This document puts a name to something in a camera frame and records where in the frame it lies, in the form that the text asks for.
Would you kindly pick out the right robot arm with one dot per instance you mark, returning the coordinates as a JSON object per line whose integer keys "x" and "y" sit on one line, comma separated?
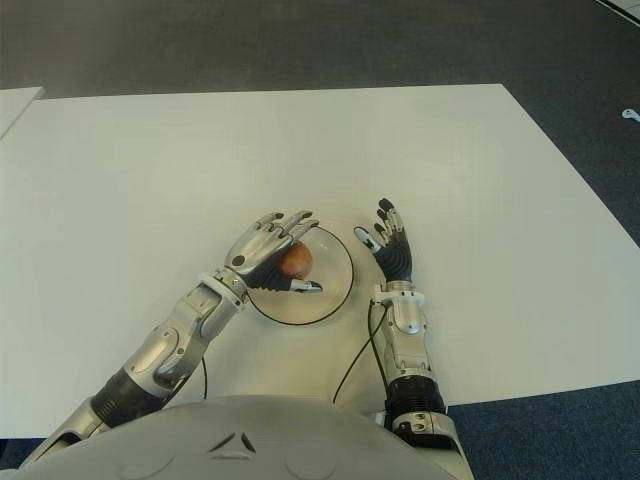
{"x": 412, "y": 350}

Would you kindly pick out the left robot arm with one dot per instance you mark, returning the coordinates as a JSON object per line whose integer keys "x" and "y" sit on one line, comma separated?
{"x": 160, "y": 350}

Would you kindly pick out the white floor strip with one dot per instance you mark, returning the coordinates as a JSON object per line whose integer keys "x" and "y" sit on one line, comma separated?
{"x": 625, "y": 7}

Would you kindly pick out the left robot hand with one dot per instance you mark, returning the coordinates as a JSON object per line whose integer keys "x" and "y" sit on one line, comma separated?
{"x": 255, "y": 245}

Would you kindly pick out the red yellow apple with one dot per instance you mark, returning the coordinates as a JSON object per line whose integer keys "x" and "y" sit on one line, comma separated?
{"x": 297, "y": 261}

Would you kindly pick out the grey robot torso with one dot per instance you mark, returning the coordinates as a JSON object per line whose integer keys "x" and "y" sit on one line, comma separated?
{"x": 240, "y": 440}

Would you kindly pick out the neighbouring white table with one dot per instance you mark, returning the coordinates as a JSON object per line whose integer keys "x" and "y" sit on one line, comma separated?
{"x": 15, "y": 110}

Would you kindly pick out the small white floor object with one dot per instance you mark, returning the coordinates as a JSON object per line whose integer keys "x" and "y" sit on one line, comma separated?
{"x": 631, "y": 114}

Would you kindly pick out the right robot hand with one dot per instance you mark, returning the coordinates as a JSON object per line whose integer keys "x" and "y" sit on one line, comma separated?
{"x": 399, "y": 255}

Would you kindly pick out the white plate with black rim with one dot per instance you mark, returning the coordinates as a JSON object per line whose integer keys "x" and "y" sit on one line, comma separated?
{"x": 332, "y": 270}

